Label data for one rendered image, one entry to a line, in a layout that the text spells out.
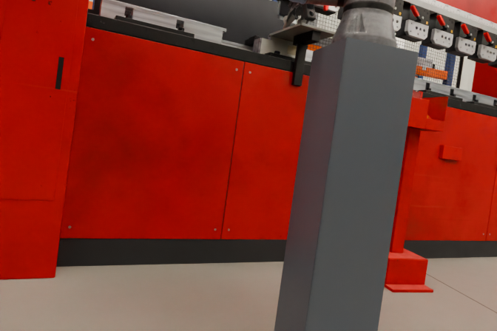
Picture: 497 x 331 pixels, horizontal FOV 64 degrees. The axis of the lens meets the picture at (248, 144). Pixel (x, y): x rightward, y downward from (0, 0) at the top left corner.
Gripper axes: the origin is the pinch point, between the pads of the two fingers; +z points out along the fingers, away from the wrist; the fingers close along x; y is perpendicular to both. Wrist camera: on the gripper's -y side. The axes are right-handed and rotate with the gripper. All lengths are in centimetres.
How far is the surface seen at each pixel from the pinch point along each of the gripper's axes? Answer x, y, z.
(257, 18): -8, 55, 21
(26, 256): 93, -76, 60
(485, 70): -215, 61, 14
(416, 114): -42, -49, -2
